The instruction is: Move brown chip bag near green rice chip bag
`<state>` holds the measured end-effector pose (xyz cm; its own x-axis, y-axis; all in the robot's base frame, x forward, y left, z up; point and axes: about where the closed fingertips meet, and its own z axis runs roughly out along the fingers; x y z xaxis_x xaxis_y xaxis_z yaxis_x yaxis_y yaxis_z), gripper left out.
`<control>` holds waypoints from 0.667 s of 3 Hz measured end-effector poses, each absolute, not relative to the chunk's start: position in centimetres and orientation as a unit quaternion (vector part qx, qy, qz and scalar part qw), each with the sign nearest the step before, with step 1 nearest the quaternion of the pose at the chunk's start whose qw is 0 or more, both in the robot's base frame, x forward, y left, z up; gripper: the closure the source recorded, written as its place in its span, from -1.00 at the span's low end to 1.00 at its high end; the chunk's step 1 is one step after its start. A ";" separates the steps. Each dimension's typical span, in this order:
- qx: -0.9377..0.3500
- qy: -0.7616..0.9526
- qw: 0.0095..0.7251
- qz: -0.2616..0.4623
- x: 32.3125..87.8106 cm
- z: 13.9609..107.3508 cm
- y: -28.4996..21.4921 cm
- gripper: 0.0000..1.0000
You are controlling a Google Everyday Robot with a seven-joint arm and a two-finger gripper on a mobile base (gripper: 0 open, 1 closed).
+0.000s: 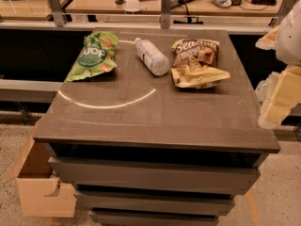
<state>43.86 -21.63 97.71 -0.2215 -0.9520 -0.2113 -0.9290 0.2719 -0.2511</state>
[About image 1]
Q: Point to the left metal rail bracket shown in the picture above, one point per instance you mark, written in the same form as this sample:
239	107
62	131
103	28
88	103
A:
58	14

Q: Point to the metal rail bracket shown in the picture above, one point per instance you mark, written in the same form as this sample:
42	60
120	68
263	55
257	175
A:
165	13
285	8
58	14

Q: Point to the cardboard box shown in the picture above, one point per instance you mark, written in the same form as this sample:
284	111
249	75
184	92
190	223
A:
41	194

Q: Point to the clear plastic cup lid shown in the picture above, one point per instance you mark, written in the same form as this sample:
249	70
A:
132	6

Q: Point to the clear plastic water bottle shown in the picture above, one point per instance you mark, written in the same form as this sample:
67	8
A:
152	57

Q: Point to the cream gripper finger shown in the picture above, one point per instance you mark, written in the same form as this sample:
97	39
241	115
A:
268	41

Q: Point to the green rice chip bag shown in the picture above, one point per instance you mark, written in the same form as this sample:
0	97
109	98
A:
97	56

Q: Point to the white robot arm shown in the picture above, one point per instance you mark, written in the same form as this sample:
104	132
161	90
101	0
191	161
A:
288	43

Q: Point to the right metal rail bracket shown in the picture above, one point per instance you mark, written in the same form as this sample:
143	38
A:
285	8

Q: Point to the brown chip bag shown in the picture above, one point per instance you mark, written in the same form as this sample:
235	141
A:
196	64

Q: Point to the middle metal rail bracket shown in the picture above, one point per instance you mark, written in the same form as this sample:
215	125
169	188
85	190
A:
165	13

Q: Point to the left sanitizer bottle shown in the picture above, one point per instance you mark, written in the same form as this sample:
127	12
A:
266	87

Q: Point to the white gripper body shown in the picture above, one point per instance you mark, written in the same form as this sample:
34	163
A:
290	37

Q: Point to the grey drawer cabinet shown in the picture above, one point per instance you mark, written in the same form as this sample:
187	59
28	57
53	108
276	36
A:
140	151

